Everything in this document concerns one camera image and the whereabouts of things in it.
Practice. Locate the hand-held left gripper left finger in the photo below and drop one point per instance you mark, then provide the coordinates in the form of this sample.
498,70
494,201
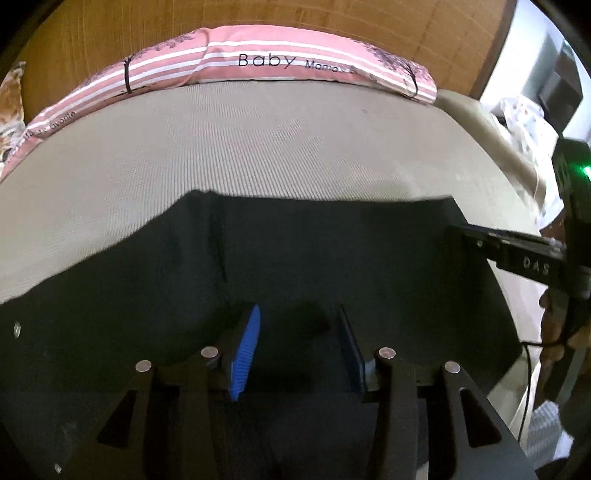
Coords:
244,350

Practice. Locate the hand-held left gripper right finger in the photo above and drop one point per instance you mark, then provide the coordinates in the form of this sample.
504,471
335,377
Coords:
351,350

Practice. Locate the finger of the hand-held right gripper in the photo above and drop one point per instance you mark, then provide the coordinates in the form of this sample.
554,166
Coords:
466,235

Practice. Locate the black pants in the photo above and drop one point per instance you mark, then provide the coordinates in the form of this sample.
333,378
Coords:
323,249

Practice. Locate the person's right hand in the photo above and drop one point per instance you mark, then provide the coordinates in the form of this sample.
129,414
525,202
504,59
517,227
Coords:
550,323

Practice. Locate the white dotted cloth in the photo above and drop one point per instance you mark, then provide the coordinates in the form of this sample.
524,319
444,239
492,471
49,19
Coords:
531,129

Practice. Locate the beige blanket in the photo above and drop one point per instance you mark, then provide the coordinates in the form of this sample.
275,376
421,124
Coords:
485,129

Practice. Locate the dark box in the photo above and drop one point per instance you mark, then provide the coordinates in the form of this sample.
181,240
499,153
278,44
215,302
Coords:
561,83

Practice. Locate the grey bed sheet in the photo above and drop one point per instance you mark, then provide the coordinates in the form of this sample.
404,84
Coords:
231,138

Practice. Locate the pink striped pillow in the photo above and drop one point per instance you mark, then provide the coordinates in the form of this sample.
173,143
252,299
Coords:
277,50

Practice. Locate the white floral pillow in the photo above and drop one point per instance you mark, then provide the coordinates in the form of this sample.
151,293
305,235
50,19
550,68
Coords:
9,106

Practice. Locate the bamboo mat headboard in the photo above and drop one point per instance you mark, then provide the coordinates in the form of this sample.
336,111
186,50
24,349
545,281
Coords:
115,27

